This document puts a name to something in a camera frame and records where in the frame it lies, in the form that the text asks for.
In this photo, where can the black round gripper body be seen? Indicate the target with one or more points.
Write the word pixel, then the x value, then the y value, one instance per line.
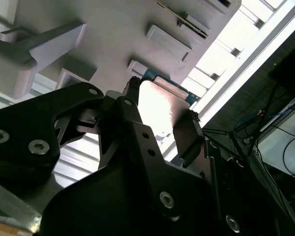
pixel 100 209

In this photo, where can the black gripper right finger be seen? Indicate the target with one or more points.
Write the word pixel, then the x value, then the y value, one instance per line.
pixel 189 137

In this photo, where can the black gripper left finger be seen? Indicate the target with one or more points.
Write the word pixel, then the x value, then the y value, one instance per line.
pixel 19 147

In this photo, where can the silver CPU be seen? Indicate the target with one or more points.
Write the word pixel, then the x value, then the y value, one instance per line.
pixel 157 105

